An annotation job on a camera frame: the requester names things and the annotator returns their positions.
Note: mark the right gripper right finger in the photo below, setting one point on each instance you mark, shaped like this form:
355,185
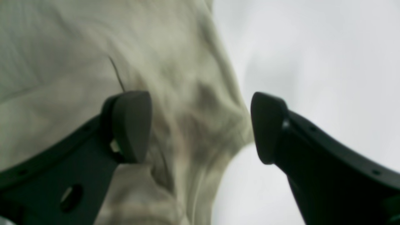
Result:
332,184

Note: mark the beige T-shirt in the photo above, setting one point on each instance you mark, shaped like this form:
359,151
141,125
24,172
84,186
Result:
61,59

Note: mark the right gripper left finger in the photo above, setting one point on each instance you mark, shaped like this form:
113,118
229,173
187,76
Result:
67,183

